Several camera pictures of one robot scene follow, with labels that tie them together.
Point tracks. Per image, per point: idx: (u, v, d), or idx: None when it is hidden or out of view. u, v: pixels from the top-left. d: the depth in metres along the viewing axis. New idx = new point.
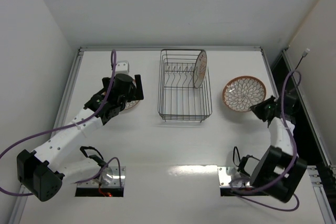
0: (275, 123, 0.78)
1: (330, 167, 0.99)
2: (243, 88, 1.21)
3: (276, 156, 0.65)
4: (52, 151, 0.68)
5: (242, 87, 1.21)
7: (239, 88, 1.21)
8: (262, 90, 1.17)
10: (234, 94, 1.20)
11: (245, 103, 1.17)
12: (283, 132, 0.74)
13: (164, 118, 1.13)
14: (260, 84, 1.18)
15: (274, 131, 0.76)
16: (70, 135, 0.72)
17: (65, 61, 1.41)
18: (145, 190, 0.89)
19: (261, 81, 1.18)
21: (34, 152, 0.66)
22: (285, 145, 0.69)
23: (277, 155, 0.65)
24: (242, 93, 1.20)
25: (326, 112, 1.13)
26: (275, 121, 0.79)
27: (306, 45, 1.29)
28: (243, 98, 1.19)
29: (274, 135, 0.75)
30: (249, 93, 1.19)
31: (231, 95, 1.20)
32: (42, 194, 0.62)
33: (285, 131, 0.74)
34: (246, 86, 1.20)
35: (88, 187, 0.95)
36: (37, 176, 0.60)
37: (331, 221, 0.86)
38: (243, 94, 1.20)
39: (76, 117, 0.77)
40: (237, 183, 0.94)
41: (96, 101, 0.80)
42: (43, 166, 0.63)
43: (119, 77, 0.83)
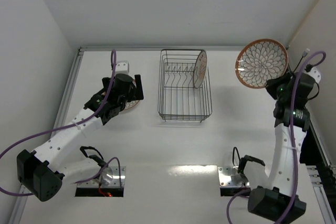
0: (281, 138, 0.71)
1: (330, 167, 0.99)
2: (262, 56, 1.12)
3: (273, 199, 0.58)
4: (52, 151, 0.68)
5: (259, 54, 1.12)
7: (256, 53, 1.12)
8: (283, 58, 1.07)
10: (250, 64, 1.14)
11: (262, 75, 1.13)
12: (286, 156, 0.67)
13: (164, 118, 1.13)
14: (280, 48, 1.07)
15: (278, 150, 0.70)
16: (70, 135, 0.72)
17: (65, 61, 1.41)
18: (145, 190, 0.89)
19: (281, 44, 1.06)
21: (34, 152, 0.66)
22: (285, 180, 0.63)
23: (274, 198, 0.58)
24: (260, 61, 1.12)
25: (326, 112, 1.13)
26: (281, 135, 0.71)
27: (306, 45, 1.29)
28: (261, 68, 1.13)
29: (276, 156, 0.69)
30: (268, 60, 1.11)
31: (247, 67, 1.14)
32: (42, 194, 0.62)
33: (290, 154, 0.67)
34: (264, 54, 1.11)
35: (88, 187, 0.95)
36: (37, 176, 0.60)
37: (331, 221, 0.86)
38: (261, 62, 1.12)
39: (76, 117, 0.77)
40: (237, 184, 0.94)
41: (96, 101, 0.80)
42: (43, 166, 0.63)
43: (119, 77, 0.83)
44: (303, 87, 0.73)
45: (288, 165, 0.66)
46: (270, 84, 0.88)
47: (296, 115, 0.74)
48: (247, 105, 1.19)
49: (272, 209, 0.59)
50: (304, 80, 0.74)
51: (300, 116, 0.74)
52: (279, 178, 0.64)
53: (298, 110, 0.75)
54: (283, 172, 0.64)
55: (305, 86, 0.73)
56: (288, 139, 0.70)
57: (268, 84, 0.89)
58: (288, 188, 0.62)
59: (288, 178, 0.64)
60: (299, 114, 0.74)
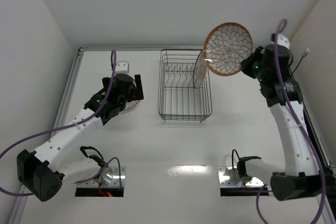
0: (283, 119, 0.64)
1: (330, 167, 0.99)
2: (225, 41, 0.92)
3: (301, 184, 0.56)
4: (52, 151, 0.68)
5: (221, 40, 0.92)
7: (220, 40, 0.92)
8: (247, 35, 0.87)
10: (216, 54, 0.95)
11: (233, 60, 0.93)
12: (296, 136, 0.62)
13: (164, 118, 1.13)
14: (241, 28, 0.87)
15: (284, 132, 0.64)
16: (70, 135, 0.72)
17: (65, 61, 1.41)
18: (145, 190, 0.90)
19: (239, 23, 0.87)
21: (34, 152, 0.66)
22: (305, 160, 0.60)
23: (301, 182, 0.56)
24: (225, 47, 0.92)
25: (326, 112, 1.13)
26: (282, 115, 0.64)
27: (306, 45, 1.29)
28: (228, 53, 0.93)
29: (285, 139, 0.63)
30: (232, 44, 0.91)
31: (214, 57, 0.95)
32: (42, 194, 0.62)
33: (298, 132, 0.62)
34: (227, 38, 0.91)
35: (88, 187, 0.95)
36: (37, 176, 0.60)
37: (331, 221, 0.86)
38: (227, 47, 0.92)
39: (76, 117, 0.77)
40: (237, 184, 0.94)
41: (96, 101, 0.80)
42: (43, 166, 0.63)
43: (119, 77, 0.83)
44: (281, 59, 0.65)
45: (301, 145, 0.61)
46: (244, 66, 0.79)
47: (287, 88, 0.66)
48: (247, 105, 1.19)
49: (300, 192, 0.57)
50: (281, 51, 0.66)
51: (291, 88, 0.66)
52: (301, 162, 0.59)
53: (287, 82, 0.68)
54: (301, 155, 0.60)
55: (282, 55, 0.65)
56: (290, 117, 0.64)
57: (242, 66, 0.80)
58: (311, 168, 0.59)
59: (308, 158, 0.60)
60: (289, 86, 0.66)
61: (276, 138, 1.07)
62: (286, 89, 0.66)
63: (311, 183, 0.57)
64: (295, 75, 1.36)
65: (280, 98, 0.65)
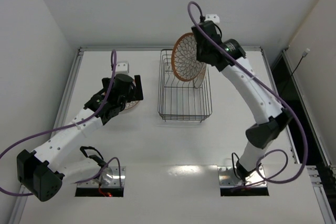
0: (238, 77, 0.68)
1: (330, 167, 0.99)
2: (186, 54, 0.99)
3: (271, 128, 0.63)
4: (52, 150, 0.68)
5: (182, 54, 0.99)
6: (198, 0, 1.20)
7: (181, 56, 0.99)
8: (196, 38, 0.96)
10: (184, 66, 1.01)
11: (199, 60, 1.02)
12: (253, 87, 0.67)
13: (164, 118, 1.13)
14: (188, 36, 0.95)
15: (243, 88, 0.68)
16: (70, 135, 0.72)
17: (65, 61, 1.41)
18: (145, 190, 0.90)
19: (185, 34, 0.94)
21: (34, 152, 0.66)
22: (268, 105, 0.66)
23: (270, 128, 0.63)
24: (189, 57, 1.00)
25: (326, 112, 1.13)
26: (235, 74, 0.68)
27: (306, 45, 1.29)
28: (193, 59, 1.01)
29: (247, 94, 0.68)
30: (192, 51, 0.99)
31: (183, 70, 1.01)
32: (42, 194, 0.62)
33: (254, 84, 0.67)
34: (185, 51, 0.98)
35: (88, 187, 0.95)
36: (37, 176, 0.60)
37: (330, 221, 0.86)
38: (190, 56, 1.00)
39: (76, 117, 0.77)
40: (237, 183, 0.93)
41: (96, 101, 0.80)
42: (43, 167, 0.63)
43: (119, 77, 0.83)
44: (209, 28, 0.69)
45: (260, 92, 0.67)
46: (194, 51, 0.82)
47: (230, 49, 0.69)
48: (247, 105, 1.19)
49: (273, 135, 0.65)
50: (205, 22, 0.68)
51: (232, 48, 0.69)
52: (266, 108, 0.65)
53: (227, 43, 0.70)
54: (263, 101, 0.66)
55: (209, 25, 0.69)
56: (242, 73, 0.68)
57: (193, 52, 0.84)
58: (275, 110, 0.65)
59: (269, 102, 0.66)
60: (230, 46, 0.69)
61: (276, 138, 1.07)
62: (229, 51, 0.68)
63: (280, 120, 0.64)
64: (294, 75, 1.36)
65: (227, 60, 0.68)
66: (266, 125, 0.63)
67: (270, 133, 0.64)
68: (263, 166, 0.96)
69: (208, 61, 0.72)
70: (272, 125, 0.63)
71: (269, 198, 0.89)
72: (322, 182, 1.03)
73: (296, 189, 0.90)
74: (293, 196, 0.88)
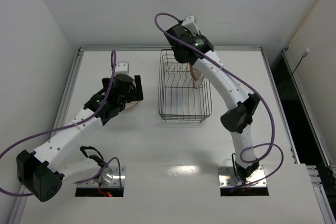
0: (208, 68, 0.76)
1: (330, 167, 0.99)
2: None
3: (240, 112, 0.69)
4: (51, 151, 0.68)
5: None
6: (198, 0, 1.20)
7: None
8: None
10: None
11: None
12: (222, 77, 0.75)
13: (164, 118, 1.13)
14: None
15: (213, 78, 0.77)
16: (70, 135, 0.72)
17: (65, 61, 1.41)
18: (145, 191, 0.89)
19: None
21: (34, 152, 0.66)
22: (236, 92, 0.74)
23: (238, 112, 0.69)
24: None
25: (325, 113, 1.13)
26: (206, 66, 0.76)
27: (306, 45, 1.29)
28: None
29: (217, 84, 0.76)
30: None
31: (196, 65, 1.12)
32: (42, 194, 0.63)
33: (222, 74, 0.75)
34: None
35: (88, 187, 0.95)
36: (37, 176, 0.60)
37: (331, 221, 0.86)
38: None
39: (76, 117, 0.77)
40: (237, 183, 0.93)
41: (96, 101, 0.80)
42: (43, 167, 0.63)
43: (119, 77, 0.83)
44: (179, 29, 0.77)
45: (228, 81, 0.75)
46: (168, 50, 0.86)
47: (199, 43, 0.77)
48: None
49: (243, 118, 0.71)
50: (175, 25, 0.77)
51: (200, 42, 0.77)
52: (234, 94, 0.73)
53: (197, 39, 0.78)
54: (232, 88, 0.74)
55: (177, 27, 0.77)
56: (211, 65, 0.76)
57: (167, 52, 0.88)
58: (242, 94, 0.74)
59: (238, 88, 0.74)
60: (199, 41, 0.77)
61: (276, 138, 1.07)
62: (198, 45, 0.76)
63: (247, 105, 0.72)
64: (294, 75, 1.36)
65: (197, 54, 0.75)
66: (235, 110, 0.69)
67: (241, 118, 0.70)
68: (263, 165, 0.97)
69: (181, 59, 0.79)
70: (240, 109, 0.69)
71: (269, 198, 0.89)
72: (322, 182, 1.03)
73: (295, 189, 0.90)
74: (294, 196, 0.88)
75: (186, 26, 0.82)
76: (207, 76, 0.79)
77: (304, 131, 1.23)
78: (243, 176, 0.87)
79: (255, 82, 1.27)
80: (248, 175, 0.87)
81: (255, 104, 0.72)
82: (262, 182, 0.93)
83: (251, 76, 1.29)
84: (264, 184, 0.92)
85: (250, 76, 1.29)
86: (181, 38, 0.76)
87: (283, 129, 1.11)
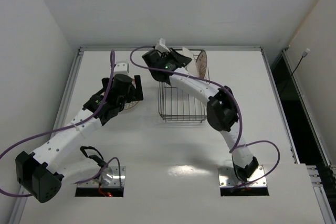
0: (179, 81, 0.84)
1: (330, 167, 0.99)
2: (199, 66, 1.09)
3: (213, 106, 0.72)
4: (50, 151, 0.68)
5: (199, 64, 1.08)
6: None
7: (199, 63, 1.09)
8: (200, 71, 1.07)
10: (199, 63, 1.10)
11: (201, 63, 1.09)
12: (190, 82, 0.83)
13: (164, 119, 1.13)
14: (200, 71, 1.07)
15: (186, 86, 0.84)
16: (68, 137, 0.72)
17: (65, 61, 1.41)
18: (145, 191, 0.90)
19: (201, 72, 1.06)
21: (33, 153, 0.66)
22: (205, 90, 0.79)
23: (212, 105, 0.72)
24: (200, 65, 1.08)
25: (326, 111, 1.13)
26: (176, 79, 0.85)
27: (306, 45, 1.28)
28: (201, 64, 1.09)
29: (190, 89, 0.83)
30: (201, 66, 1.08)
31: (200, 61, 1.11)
32: (42, 195, 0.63)
33: (191, 81, 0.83)
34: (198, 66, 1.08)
35: (88, 187, 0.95)
36: (36, 178, 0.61)
37: (330, 221, 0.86)
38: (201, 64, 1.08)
39: (75, 118, 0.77)
40: (237, 183, 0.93)
41: (96, 102, 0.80)
42: (42, 168, 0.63)
43: (118, 77, 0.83)
44: (153, 55, 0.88)
45: (197, 84, 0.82)
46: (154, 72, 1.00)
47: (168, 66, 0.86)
48: (247, 105, 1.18)
49: (223, 113, 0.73)
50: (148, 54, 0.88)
51: (170, 64, 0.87)
52: (206, 93, 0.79)
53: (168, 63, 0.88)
54: (201, 88, 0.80)
55: (153, 54, 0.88)
56: (180, 76, 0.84)
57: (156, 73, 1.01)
58: (212, 94, 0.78)
59: (207, 87, 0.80)
60: (170, 64, 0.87)
61: (275, 139, 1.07)
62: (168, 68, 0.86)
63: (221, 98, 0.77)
64: (294, 75, 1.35)
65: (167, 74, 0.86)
66: (211, 106, 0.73)
67: (218, 112, 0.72)
68: (263, 165, 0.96)
69: (160, 81, 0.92)
70: (214, 103, 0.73)
71: (269, 198, 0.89)
72: (322, 182, 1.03)
73: (295, 189, 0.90)
74: (293, 196, 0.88)
75: (158, 48, 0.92)
76: (182, 87, 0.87)
77: (304, 131, 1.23)
78: (243, 177, 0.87)
79: (255, 82, 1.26)
80: (248, 176, 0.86)
81: (225, 96, 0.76)
82: (262, 182, 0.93)
83: (250, 75, 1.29)
84: (264, 184, 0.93)
85: (250, 76, 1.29)
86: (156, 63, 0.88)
87: (283, 130, 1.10)
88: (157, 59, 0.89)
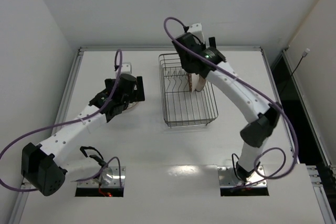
0: (221, 80, 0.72)
1: (330, 167, 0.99)
2: None
3: (261, 124, 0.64)
4: (57, 144, 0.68)
5: None
6: (198, 0, 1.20)
7: None
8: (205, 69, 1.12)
10: None
11: None
12: (238, 88, 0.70)
13: (169, 126, 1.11)
14: None
15: (227, 89, 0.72)
16: (74, 131, 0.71)
17: (65, 61, 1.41)
18: (145, 191, 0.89)
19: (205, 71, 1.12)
21: (40, 145, 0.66)
22: (254, 101, 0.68)
23: (261, 124, 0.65)
24: None
25: (325, 111, 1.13)
26: (218, 77, 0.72)
27: (306, 45, 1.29)
28: None
29: (233, 94, 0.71)
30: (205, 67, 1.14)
31: None
32: (46, 189, 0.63)
33: (237, 84, 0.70)
34: None
35: (88, 187, 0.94)
36: (42, 168, 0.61)
37: (331, 221, 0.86)
38: None
39: (82, 113, 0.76)
40: (237, 183, 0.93)
41: (101, 98, 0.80)
42: (49, 159, 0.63)
43: (124, 76, 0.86)
44: (188, 40, 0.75)
45: (245, 91, 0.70)
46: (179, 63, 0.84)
47: (209, 56, 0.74)
48: None
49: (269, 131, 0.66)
50: (186, 41, 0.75)
51: (211, 53, 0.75)
52: (254, 106, 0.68)
53: (208, 51, 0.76)
54: (251, 100, 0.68)
55: (189, 39, 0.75)
56: (224, 75, 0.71)
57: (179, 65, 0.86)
58: (262, 107, 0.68)
59: (256, 99, 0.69)
60: (210, 53, 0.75)
61: (275, 138, 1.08)
62: (209, 57, 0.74)
63: (268, 116, 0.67)
64: (294, 75, 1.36)
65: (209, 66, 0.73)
66: (258, 125, 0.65)
67: (264, 130, 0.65)
68: (263, 165, 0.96)
69: (192, 71, 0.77)
70: (264, 121, 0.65)
71: (269, 198, 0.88)
72: (322, 181, 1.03)
73: (295, 190, 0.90)
74: (294, 196, 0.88)
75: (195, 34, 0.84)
76: (220, 86, 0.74)
77: (305, 131, 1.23)
78: (243, 177, 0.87)
79: (255, 82, 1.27)
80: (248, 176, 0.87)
81: (274, 115, 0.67)
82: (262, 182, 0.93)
83: (250, 76, 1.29)
84: (264, 184, 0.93)
85: (250, 76, 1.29)
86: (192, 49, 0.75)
87: (283, 130, 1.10)
88: (192, 45, 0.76)
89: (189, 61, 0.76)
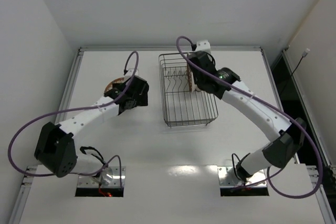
0: (237, 99, 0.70)
1: (330, 167, 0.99)
2: None
3: (285, 142, 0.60)
4: (76, 125, 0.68)
5: None
6: (198, 0, 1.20)
7: None
8: None
10: None
11: None
12: (255, 106, 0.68)
13: (169, 126, 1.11)
14: None
15: (244, 108, 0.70)
16: (92, 115, 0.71)
17: (65, 61, 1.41)
18: (145, 191, 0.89)
19: None
21: (59, 124, 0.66)
22: (274, 118, 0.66)
23: (284, 141, 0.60)
24: None
25: (325, 111, 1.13)
26: (234, 96, 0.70)
27: (306, 45, 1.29)
28: None
29: (252, 113, 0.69)
30: None
31: None
32: (60, 168, 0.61)
33: (254, 102, 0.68)
34: None
35: (88, 187, 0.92)
36: (61, 145, 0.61)
37: (331, 221, 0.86)
38: None
39: (97, 102, 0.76)
40: (237, 183, 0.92)
41: (115, 92, 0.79)
42: (67, 137, 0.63)
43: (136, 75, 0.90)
44: (202, 59, 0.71)
45: (263, 109, 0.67)
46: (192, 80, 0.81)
47: (223, 76, 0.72)
48: None
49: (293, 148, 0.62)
50: (199, 60, 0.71)
51: (225, 74, 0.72)
52: (274, 123, 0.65)
53: (222, 71, 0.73)
54: (270, 117, 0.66)
55: (203, 59, 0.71)
56: (241, 94, 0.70)
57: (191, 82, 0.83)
58: (283, 124, 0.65)
59: (276, 116, 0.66)
60: (224, 73, 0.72)
61: None
62: (222, 78, 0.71)
63: (290, 133, 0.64)
64: (294, 75, 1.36)
65: (223, 87, 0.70)
66: (281, 142, 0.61)
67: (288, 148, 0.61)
68: None
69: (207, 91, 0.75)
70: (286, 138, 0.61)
71: (269, 198, 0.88)
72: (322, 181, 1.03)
73: (295, 189, 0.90)
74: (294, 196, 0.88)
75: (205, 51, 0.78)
76: (236, 106, 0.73)
77: None
78: (243, 178, 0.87)
79: (255, 82, 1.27)
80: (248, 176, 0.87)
81: (297, 131, 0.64)
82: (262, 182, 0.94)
83: (250, 76, 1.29)
84: (264, 184, 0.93)
85: (250, 76, 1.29)
86: (207, 69, 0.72)
87: None
88: (206, 64, 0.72)
89: (203, 81, 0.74)
